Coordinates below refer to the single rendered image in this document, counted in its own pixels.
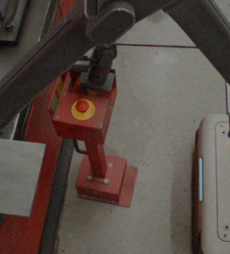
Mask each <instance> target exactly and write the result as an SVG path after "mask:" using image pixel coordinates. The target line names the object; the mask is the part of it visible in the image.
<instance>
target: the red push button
mask: <svg viewBox="0 0 230 254"><path fill-rule="evenodd" d="M88 108H89V104H88V103H87V101H84V100H81V101H78V102H77V104H76V110H77V111H79V112H86V110H87V109H88Z"/></svg>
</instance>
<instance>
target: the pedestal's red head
mask: <svg viewBox="0 0 230 254"><path fill-rule="evenodd" d="M109 72H110V73H113V74H115V77H114V81H113V84H112V89H111V91H110V93H108V91H105V90H101V93H99V94H97V97H93V96H87V95H85V88H83V87H79V83H78V82H79V79H80V76H81V73H82V72H80V71H71V70H69V73H70V78H71V82H70V85H69V88H68V90H67V92H64V91H61V94H60V97H59V98H58V94H57V91H56V89H57V84H58V81H59V80H60V78H62V81H63V75H61V76H60V77H59V78H58V79H57V81H56V85H55V87H54V90H53V95H52V98H51V100H50V103H49V106H48V109H47V111H48V112H49V114H50V116H51V120H52V123H53V127H54V130H55V131H56V135H57V136H59V137H65V138H70V139H75V140H79V141H85V142H90V143H95V144H99V145H104V143H105V139H106V136H107V130H108V126H109V123H110V118H111V115H112V112H113V108H114V104H115V101H116V97H117V82H116V69H110V71H109ZM63 83H64V81H63ZM54 94H56V97H57V100H58V103H57V106H56V109H55V112H54V114H53V113H52V110H51V105H52V101H53V96H54ZM79 100H88V101H91V102H92V103H93V104H94V106H95V113H94V114H93V116H92V117H90V118H89V119H87V120H78V119H76V118H75V117H74V116H73V114H72V107H73V105H74V103H75V102H76V101H79Z"/></svg>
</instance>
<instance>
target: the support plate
mask: <svg viewBox="0 0 230 254"><path fill-rule="evenodd" d="M45 148H46V144H42V143H32V142H23V141H14V140H9V139H0V214H8V215H16V216H21V217H28V218H29V217H30V215H31V210H32V205H33V201H34V198H35V191H36V187H37V183H38V180H39V176H40V171H41V166H42V163H43V157H44V153H45Z"/></svg>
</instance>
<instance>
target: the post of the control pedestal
mask: <svg viewBox="0 0 230 254"><path fill-rule="evenodd" d="M84 143H85V147H86V152H87V155H88V159H89V162H90V166H91V170H92V174H93V176H96V177H105V174H106V171H107V163H106V158H105V152H104V146H103V145H99V144H95V143H90V142H84Z"/></svg>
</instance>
